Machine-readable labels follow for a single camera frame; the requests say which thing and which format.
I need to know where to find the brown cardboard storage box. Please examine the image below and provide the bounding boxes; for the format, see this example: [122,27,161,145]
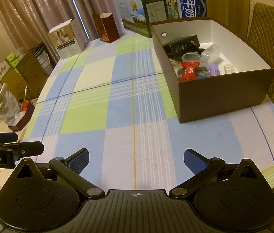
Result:
[149,17,274,124]

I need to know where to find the stack of white bowls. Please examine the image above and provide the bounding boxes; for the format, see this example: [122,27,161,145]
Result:
[34,45,50,71]

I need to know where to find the white product box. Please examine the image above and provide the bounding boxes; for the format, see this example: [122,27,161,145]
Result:
[48,18,85,61]

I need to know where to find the dark wooden tray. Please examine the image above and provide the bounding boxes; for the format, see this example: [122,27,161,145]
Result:
[8,102,36,133]

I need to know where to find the dark red gift box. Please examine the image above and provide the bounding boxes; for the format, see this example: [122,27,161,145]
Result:
[92,12,120,44]

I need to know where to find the pink curtain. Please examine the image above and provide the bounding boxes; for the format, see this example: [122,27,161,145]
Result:
[0,0,183,54]

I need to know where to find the striped knitted pouch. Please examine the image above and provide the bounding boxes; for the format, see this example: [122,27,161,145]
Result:
[195,67,211,78]

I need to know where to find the crumpled clear plastic bag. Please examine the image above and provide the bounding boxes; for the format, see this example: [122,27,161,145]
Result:
[0,83,22,124]

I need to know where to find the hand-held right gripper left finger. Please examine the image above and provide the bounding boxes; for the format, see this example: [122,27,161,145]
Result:
[12,148,106,199]

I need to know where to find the red foil packet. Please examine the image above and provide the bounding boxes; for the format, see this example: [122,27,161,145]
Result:
[177,62,200,82]

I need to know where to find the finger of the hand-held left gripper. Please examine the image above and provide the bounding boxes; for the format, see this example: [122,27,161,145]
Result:
[11,141,44,157]
[0,131,18,143]

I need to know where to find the bag of cotton swabs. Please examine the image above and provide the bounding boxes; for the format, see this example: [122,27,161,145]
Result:
[168,58,183,68]

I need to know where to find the black product box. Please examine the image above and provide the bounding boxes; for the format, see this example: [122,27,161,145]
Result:
[162,35,200,59]

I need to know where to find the large cardboard box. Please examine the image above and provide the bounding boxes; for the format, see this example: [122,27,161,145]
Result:
[16,42,52,100]

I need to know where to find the green tissue packs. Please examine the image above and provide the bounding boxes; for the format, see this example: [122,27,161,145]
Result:
[5,51,28,68]

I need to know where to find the checkered tablecloth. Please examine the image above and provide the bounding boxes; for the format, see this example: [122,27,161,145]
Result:
[18,33,274,190]

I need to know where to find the clear blue-label floss box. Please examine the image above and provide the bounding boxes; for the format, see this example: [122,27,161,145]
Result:
[182,53,200,64]

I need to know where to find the blue milk carton case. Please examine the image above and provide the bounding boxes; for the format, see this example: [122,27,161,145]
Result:
[153,0,208,19]

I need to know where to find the green milk carton case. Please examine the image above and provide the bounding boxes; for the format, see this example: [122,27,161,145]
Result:
[115,0,169,39]

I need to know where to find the small cardboard box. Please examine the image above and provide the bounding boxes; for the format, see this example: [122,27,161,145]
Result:
[0,67,24,95]

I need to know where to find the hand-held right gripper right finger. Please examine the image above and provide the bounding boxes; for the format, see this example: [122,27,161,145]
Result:
[168,148,261,198]

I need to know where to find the chair with quilted cover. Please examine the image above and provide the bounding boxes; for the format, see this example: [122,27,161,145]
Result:
[246,2,274,130]

